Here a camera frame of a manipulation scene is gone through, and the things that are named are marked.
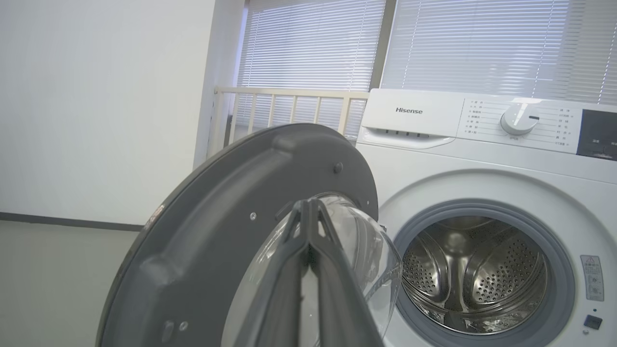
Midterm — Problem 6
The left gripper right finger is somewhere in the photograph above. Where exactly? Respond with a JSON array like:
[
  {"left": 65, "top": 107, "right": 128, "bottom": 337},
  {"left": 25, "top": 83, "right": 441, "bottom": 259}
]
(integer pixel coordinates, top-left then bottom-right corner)
[{"left": 311, "top": 199, "right": 386, "bottom": 347}]

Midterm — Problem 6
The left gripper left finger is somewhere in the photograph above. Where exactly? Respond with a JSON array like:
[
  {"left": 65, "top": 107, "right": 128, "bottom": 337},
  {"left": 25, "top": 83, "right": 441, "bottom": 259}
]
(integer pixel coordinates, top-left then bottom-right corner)
[{"left": 234, "top": 200, "right": 311, "bottom": 347}]

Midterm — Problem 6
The black round washer door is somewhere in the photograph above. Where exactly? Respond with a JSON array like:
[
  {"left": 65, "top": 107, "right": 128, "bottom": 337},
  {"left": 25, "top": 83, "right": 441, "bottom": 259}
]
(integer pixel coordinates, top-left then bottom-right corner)
[{"left": 95, "top": 123, "right": 403, "bottom": 347}]

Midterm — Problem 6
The stainless steel washing machine drum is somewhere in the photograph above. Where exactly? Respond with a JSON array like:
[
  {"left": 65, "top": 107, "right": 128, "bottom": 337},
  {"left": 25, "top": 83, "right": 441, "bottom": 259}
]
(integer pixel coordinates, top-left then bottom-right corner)
[{"left": 402, "top": 216, "right": 549, "bottom": 335}]

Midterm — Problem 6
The white front-load washing machine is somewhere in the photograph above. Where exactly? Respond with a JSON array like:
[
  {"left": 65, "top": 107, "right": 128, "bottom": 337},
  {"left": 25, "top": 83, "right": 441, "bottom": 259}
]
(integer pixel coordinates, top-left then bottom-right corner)
[{"left": 356, "top": 88, "right": 617, "bottom": 347}]

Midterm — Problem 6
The white detergent drawer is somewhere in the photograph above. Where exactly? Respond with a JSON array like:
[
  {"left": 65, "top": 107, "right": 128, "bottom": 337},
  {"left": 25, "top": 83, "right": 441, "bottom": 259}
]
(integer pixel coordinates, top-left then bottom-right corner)
[{"left": 362, "top": 89, "right": 466, "bottom": 149}]

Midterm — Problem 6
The white slatted railing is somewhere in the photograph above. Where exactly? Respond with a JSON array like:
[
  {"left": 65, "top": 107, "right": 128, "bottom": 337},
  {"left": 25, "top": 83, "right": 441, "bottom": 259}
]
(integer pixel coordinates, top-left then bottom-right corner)
[{"left": 207, "top": 86, "right": 371, "bottom": 160}]

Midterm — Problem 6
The white round program dial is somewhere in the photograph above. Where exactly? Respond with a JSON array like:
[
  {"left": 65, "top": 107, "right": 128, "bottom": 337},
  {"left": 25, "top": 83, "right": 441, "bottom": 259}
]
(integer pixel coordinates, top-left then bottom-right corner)
[{"left": 500, "top": 103, "right": 540, "bottom": 135}]

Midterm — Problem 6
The grey warning sticker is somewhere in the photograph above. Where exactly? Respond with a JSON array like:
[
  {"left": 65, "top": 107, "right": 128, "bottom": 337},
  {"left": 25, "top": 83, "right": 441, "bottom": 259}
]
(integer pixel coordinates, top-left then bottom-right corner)
[{"left": 580, "top": 254, "right": 604, "bottom": 302}]

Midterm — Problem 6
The black display panel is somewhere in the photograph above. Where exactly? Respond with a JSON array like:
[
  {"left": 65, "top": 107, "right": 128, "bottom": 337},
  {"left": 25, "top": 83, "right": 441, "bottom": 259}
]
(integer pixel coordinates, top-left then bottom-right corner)
[{"left": 576, "top": 109, "right": 617, "bottom": 161}]

